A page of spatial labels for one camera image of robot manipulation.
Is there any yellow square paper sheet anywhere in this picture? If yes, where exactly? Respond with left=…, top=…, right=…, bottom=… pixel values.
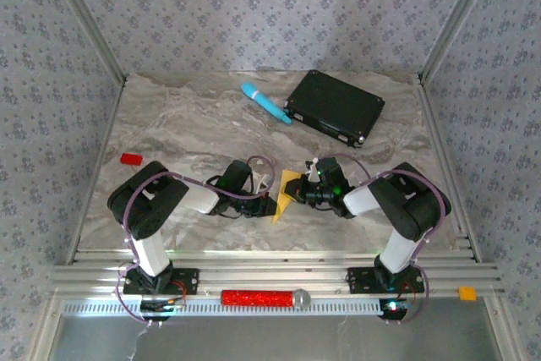
left=270, top=169, right=306, bottom=226

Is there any black receiver box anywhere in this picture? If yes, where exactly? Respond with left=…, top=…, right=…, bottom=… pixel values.
left=283, top=68, right=386, bottom=150

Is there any blue marker pen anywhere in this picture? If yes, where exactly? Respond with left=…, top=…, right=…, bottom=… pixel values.
left=240, top=80, right=293, bottom=126

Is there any red glitter microphone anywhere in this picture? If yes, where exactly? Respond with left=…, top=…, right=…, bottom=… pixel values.
left=220, top=287, right=313, bottom=310

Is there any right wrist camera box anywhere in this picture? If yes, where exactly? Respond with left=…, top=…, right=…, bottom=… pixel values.
left=304, top=156, right=321, bottom=183

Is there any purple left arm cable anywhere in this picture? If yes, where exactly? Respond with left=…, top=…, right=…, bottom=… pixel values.
left=114, top=156, right=277, bottom=326

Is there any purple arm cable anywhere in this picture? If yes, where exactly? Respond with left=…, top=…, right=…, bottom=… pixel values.
left=323, top=153, right=447, bottom=325
left=114, top=156, right=277, bottom=326

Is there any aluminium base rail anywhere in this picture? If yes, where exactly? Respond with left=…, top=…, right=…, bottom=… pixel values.
left=49, top=249, right=506, bottom=299

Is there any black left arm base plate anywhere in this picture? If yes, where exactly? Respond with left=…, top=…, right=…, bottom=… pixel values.
left=122, top=266, right=200, bottom=297

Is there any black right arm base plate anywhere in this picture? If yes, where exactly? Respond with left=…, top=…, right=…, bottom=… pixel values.
left=346, top=266, right=426, bottom=294

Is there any white slotted cable duct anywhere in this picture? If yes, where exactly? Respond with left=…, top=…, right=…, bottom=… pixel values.
left=61, top=297, right=392, bottom=318

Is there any aluminium side rail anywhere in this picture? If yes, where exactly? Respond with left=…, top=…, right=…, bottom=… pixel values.
left=63, top=79, right=128, bottom=265
left=418, top=77, right=483, bottom=263

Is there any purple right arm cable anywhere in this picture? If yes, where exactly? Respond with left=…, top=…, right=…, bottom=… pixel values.
left=323, top=153, right=447, bottom=325

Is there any aluminium frame post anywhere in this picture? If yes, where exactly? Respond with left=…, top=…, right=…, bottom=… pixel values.
left=416, top=0, right=504, bottom=85
left=41, top=0, right=128, bottom=85

